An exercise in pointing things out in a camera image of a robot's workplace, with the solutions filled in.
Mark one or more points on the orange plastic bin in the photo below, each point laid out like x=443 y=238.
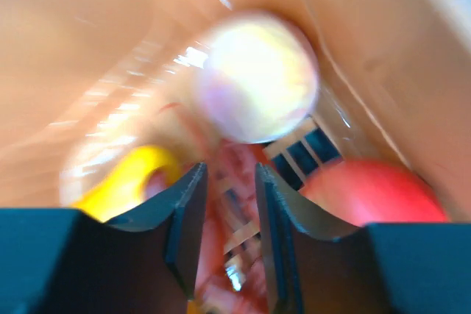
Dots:
x=83 y=80

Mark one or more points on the yellow toy bell pepper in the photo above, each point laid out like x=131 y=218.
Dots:
x=125 y=186

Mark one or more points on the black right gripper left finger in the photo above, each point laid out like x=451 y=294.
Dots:
x=60 y=260

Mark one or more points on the red toy lobster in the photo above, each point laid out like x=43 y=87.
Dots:
x=230 y=276

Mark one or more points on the red toy apple upper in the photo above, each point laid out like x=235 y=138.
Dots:
x=365 y=191

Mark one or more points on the toy peach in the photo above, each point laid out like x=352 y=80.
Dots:
x=259 y=80

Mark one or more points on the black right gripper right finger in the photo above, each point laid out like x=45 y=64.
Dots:
x=317 y=263

